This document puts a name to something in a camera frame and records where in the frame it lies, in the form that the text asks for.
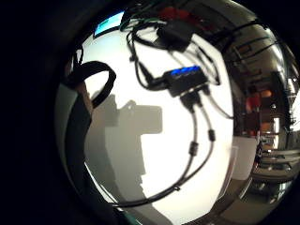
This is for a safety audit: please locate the computer monitor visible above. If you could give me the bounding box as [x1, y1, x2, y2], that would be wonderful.
[93, 10, 126, 39]

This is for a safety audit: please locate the black hub box blue light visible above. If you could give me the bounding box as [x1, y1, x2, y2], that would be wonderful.
[162, 65, 210, 98]

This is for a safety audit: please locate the black adapter box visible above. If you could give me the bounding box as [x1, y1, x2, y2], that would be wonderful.
[155, 21, 195, 53]

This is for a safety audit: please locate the red object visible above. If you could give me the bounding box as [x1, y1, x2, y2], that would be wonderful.
[157, 5, 196, 23]

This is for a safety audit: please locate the red chair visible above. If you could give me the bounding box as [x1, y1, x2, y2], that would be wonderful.
[244, 86, 274, 135]

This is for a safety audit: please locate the looped black cable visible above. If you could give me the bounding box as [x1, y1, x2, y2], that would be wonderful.
[126, 28, 168, 92]

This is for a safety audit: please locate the black cable with ferrite bead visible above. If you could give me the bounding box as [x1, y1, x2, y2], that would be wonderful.
[137, 104, 201, 204]
[112, 102, 218, 208]

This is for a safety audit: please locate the black cable plug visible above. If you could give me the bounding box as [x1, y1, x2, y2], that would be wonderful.
[179, 89, 203, 114]

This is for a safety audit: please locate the green cable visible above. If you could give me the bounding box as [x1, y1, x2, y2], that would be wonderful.
[119, 8, 163, 32]

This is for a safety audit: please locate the thin black cable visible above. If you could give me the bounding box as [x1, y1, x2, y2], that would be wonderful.
[204, 88, 234, 121]

